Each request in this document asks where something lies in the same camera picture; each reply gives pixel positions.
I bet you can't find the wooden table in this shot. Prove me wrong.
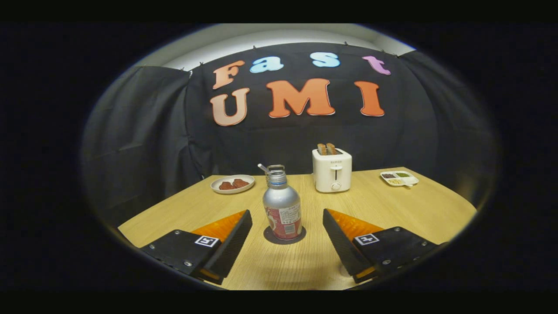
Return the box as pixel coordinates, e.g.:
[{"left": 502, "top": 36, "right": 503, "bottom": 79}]
[{"left": 118, "top": 167, "right": 478, "bottom": 290}]

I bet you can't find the white toaster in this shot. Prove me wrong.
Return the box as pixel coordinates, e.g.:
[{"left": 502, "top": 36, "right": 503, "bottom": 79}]
[{"left": 312, "top": 147, "right": 353, "bottom": 193}]

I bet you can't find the black backdrop cloth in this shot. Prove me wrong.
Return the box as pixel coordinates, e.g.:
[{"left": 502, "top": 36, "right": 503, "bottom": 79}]
[{"left": 83, "top": 42, "right": 497, "bottom": 227}]

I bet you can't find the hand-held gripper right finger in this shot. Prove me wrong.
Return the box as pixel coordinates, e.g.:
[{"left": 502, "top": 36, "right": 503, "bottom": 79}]
[{"left": 323, "top": 208, "right": 445, "bottom": 284}]

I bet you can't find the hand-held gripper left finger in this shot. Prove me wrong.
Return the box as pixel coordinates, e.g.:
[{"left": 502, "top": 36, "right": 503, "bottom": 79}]
[{"left": 139, "top": 209, "right": 253, "bottom": 286}]

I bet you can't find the dark round coaster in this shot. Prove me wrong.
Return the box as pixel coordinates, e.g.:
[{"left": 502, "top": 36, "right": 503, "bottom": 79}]
[{"left": 263, "top": 225, "right": 306, "bottom": 245}]

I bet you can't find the silver juice bottle red label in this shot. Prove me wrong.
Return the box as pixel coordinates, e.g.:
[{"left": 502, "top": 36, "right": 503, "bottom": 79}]
[{"left": 262, "top": 170, "right": 303, "bottom": 241}]

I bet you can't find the white round plate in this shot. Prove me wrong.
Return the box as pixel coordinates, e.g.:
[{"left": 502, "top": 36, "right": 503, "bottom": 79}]
[{"left": 211, "top": 174, "right": 255, "bottom": 195}]

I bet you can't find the white divided snack tray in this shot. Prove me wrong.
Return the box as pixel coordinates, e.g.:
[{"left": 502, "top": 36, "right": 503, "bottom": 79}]
[{"left": 380, "top": 171, "right": 419, "bottom": 188}]

